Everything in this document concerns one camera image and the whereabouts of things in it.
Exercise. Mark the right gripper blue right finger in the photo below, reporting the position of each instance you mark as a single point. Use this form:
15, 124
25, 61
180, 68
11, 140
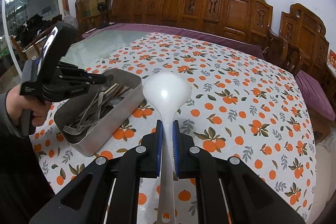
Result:
176, 149

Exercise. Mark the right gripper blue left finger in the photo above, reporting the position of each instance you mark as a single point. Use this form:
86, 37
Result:
159, 132

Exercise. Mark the white plastic soup spoon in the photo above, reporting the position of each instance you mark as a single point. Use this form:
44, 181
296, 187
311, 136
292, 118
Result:
167, 92

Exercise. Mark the dark wooden chopstick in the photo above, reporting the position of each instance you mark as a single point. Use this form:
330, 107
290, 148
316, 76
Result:
121, 90

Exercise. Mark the metal fork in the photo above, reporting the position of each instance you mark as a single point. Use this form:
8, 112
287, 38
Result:
86, 119

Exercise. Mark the left forearm dark sleeve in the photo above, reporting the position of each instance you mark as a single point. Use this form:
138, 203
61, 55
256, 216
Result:
24, 188

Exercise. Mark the person's left hand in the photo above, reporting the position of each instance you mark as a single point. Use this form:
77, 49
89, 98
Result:
15, 104

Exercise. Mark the rectangular metal tray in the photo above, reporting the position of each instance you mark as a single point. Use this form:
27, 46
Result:
95, 136

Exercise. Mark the glass sliding door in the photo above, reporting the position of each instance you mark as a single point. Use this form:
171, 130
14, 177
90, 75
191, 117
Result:
26, 11

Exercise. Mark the large cardboard box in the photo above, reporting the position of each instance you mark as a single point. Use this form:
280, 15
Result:
87, 8

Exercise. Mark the small black desk fan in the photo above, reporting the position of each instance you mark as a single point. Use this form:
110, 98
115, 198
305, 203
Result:
102, 7

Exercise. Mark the carved wooden sofa bench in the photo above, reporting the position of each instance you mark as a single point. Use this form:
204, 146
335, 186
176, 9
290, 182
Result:
247, 21

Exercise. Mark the purple armchair cushion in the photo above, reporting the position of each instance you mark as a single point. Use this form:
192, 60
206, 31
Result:
314, 95

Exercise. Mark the carved wooden armchair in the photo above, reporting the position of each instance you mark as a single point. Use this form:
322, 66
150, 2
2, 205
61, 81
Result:
307, 51

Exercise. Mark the red gift box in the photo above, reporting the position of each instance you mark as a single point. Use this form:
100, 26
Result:
331, 61

